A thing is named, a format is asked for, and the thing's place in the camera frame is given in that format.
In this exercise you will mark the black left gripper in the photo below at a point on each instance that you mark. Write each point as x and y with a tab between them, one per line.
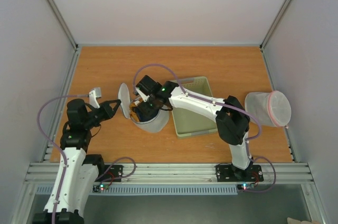
110	113

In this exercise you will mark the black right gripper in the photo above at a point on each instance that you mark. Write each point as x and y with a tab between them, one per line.
147	106

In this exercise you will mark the navy blue bra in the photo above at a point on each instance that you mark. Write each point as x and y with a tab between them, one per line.
140	115

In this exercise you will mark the white mesh laundry bag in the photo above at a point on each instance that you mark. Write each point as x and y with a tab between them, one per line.
153	125

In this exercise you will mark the mustard orange bra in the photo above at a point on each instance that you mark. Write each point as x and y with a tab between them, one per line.
132	105

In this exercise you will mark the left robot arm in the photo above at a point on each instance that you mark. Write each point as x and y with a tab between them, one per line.
78	170

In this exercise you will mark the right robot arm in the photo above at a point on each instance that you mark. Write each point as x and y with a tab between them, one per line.
230	117

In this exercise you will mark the pink-rimmed mesh laundry bag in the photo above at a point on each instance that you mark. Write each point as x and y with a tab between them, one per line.
269	108

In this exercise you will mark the green plastic basket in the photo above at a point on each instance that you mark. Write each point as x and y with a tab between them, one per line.
187	123

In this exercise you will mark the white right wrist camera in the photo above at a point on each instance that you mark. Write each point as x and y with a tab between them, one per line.
138	92

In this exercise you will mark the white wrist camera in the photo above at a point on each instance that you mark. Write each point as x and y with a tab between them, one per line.
94	95
138	92

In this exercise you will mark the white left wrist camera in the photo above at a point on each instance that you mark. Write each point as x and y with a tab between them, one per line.
94	95

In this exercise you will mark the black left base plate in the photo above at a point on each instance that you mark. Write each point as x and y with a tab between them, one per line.
115	172

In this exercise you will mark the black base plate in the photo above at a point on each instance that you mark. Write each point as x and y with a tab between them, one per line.
229	173
115	172

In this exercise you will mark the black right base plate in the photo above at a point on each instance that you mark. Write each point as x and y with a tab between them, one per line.
229	173

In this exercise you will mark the aluminium front rail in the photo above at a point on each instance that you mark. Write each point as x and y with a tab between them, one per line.
180	173

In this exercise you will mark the grey slotted cable duct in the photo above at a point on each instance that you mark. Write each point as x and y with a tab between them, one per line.
128	190

